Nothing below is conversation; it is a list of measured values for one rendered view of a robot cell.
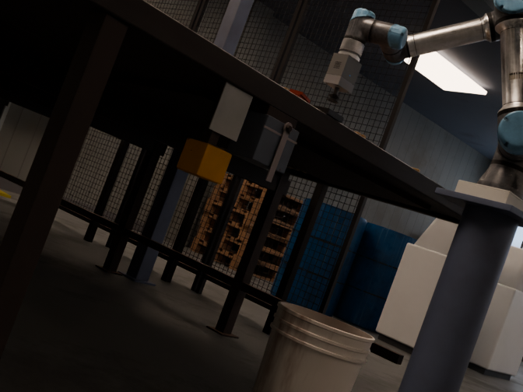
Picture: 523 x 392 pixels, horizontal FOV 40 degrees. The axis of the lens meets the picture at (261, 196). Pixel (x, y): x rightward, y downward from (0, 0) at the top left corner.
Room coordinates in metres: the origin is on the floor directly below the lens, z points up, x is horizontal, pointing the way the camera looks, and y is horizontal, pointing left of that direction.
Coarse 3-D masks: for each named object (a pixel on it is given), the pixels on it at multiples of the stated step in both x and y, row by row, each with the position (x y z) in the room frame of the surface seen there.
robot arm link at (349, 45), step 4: (344, 40) 2.32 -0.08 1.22; (348, 40) 2.30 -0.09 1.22; (352, 40) 2.30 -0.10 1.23; (356, 40) 2.30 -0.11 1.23; (344, 44) 2.31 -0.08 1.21; (348, 44) 2.30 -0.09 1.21; (352, 44) 2.30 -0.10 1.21; (356, 44) 2.30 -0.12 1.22; (360, 44) 2.30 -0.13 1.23; (340, 48) 2.32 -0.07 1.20; (344, 48) 2.31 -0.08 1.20; (348, 48) 2.30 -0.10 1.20; (352, 48) 2.30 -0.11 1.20; (356, 48) 2.30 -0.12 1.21; (360, 48) 2.31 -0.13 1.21; (352, 52) 2.30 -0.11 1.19; (356, 52) 2.30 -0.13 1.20; (360, 52) 2.31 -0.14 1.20; (360, 56) 2.33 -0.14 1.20
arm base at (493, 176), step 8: (496, 160) 2.22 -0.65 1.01; (488, 168) 2.25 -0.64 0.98; (496, 168) 2.21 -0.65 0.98; (504, 168) 2.19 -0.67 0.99; (512, 168) 2.18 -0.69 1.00; (520, 168) 2.19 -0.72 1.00; (488, 176) 2.21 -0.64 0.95; (496, 176) 2.19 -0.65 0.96; (504, 176) 2.18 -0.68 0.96; (512, 176) 2.18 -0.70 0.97; (520, 176) 2.19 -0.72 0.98; (488, 184) 2.19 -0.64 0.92; (496, 184) 2.17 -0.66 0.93; (504, 184) 2.17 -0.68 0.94; (512, 184) 2.18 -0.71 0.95; (520, 184) 2.18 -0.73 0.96; (512, 192) 2.16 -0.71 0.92; (520, 192) 2.18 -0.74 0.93
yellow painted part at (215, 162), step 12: (216, 96) 1.74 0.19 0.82; (204, 132) 1.73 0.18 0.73; (216, 132) 1.73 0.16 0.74; (192, 144) 1.71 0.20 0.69; (204, 144) 1.68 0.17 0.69; (192, 156) 1.70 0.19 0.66; (204, 156) 1.68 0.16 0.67; (216, 156) 1.70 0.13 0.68; (228, 156) 1.73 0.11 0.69; (180, 168) 1.72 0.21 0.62; (192, 168) 1.69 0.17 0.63; (204, 168) 1.68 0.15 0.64; (216, 168) 1.71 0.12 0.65; (216, 180) 1.72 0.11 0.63
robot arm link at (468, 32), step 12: (492, 12) 2.30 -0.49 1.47; (456, 24) 2.34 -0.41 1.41; (468, 24) 2.32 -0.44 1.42; (480, 24) 2.30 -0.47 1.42; (492, 24) 2.28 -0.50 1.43; (408, 36) 2.38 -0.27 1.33; (420, 36) 2.36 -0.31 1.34; (432, 36) 2.34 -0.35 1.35; (444, 36) 2.33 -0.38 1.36; (456, 36) 2.32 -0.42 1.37; (468, 36) 2.32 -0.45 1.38; (480, 36) 2.31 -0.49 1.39; (492, 36) 2.30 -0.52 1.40; (408, 48) 2.37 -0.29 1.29; (420, 48) 2.36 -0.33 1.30; (432, 48) 2.36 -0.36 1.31; (444, 48) 2.36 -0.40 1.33; (396, 60) 2.41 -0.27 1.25
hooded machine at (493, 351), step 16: (512, 256) 6.65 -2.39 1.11; (512, 272) 6.58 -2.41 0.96; (496, 288) 6.58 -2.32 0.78; (512, 288) 6.49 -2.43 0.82; (496, 304) 6.55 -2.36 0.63; (512, 304) 6.48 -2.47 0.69; (496, 320) 6.51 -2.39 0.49; (512, 320) 6.55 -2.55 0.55; (480, 336) 6.57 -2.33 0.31; (496, 336) 6.47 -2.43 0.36; (512, 336) 6.63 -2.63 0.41; (480, 352) 6.53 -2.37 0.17; (496, 352) 6.49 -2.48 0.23; (512, 352) 6.71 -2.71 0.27; (480, 368) 6.54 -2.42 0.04; (496, 368) 6.56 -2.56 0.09; (512, 368) 6.79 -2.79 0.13
